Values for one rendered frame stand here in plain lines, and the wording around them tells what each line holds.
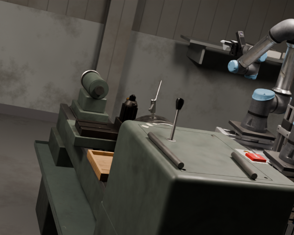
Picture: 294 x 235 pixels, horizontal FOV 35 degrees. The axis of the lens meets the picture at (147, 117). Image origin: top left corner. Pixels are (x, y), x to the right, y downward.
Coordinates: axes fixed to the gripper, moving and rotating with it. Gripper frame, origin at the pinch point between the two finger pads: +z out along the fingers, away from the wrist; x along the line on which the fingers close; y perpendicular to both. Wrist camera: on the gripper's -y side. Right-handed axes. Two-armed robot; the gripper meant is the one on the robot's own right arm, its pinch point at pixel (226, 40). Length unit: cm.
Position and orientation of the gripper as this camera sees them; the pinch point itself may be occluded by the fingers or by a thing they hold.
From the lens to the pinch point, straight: 320.4
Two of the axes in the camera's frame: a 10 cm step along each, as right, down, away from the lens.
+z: -5.2, -3.3, 7.9
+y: -1.2, 9.4, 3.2
